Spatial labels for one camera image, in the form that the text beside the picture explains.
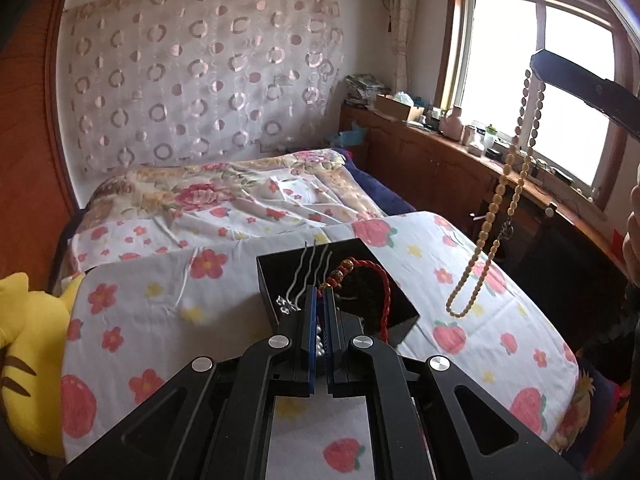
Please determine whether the cardboard box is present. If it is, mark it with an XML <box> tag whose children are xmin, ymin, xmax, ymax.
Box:
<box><xmin>375</xmin><ymin>94</ymin><xmax>426</xmax><ymax>123</ymax></box>

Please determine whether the wooden louvered wardrobe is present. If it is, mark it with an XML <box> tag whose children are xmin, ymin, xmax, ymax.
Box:
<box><xmin>0</xmin><ymin>0</ymin><xmax>78</xmax><ymax>281</ymax></box>

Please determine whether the black jewelry box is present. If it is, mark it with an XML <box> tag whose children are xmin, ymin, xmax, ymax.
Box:
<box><xmin>256</xmin><ymin>240</ymin><xmax>421</xmax><ymax>348</ymax></box>

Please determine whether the circle pattern sheer curtain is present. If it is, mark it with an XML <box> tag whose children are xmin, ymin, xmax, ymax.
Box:
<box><xmin>65</xmin><ymin>0</ymin><xmax>347</xmax><ymax>177</ymax></box>

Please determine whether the blue plastic bag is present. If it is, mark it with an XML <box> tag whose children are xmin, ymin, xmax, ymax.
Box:
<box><xmin>327</xmin><ymin>122</ymin><xmax>369</xmax><ymax>149</ymax></box>

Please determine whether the beige window curtain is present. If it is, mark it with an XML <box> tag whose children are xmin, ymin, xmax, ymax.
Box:
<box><xmin>385</xmin><ymin>0</ymin><xmax>417</xmax><ymax>67</ymax></box>

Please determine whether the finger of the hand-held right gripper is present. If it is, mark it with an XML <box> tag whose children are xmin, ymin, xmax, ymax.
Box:
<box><xmin>530</xmin><ymin>50</ymin><xmax>640</xmax><ymax>138</ymax></box>

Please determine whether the stack of newspapers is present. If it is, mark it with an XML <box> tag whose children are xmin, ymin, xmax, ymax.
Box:
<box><xmin>345</xmin><ymin>74</ymin><xmax>389</xmax><ymax>109</ymax></box>

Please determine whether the floral quilt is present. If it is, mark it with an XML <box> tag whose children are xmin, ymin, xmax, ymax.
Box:
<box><xmin>80</xmin><ymin>149</ymin><xmax>382</xmax><ymax>243</ymax></box>

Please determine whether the pink bottle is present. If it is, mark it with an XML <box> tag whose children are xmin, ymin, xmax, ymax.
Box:
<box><xmin>440</xmin><ymin>106</ymin><xmax>467</xmax><ymax>142</ymax></box>

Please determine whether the wooden cabinet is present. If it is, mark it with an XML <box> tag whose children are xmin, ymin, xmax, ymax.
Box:
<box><xmin>340</xmin><ymin>104</ymin><xmax>631</xmax><ymax>281</ymax></box>

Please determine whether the dark blue blanket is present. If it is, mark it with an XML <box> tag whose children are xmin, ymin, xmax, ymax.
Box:
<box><xmin>345</xmin><ymin>159</ymin><xmax>417</xmax><ymax>217</ymax></box>

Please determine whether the window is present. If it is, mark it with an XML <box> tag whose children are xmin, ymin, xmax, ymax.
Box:
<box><xmin>434</xmin><ymin>0</ymin><xmax>632</xmax><ymax>222</ymax></box>

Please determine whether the cream bead necklace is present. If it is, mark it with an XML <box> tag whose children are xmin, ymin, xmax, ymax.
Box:
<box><xmin>446</xmin><ymin>69</ymin><xmax>547</xmax><ymax>319</ymax></box>

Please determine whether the strawberry print bed sheet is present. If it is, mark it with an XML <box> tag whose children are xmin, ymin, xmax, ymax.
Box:
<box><xmin>60</xmin><ymin>210</ymin><xmax>581</xmax><ymax>480</ymax></box>

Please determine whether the red cord bracelet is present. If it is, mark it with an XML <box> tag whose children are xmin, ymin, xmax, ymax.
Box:
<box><xmin>320</xmin><ymin>256</ymin><xmax>392</xmax><ymax>342</ymax></box>

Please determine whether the person's right hand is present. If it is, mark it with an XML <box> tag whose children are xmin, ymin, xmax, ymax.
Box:
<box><xmin>621</xmin><ymin>208</ymin><xmax>640</xmax><ymax>286</ymax></box>

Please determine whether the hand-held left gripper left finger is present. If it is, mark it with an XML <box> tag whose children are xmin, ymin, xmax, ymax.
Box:
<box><xmin>60</xmin><ymin>285</ymin><xmax>318</xmax><ymax>480</ymax></box>

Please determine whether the yellow plush toy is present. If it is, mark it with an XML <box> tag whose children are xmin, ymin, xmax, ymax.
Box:
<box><xmin>0</xmin><ymin>272</ymin><xmax>87</xmax><ymax>461</ymax></box>

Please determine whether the white pearl necklace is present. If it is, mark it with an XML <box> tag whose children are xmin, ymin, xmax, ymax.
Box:
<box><xmin>313</xmin><ymin>322</ymin><xmax>331</xmax><ymax>361</ymax></box>

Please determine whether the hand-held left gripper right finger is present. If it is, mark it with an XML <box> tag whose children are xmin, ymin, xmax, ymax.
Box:
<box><xmin>322</xmin><ymin>285</ymin><xmax>571</xmax><ymax>480</ymax></box>

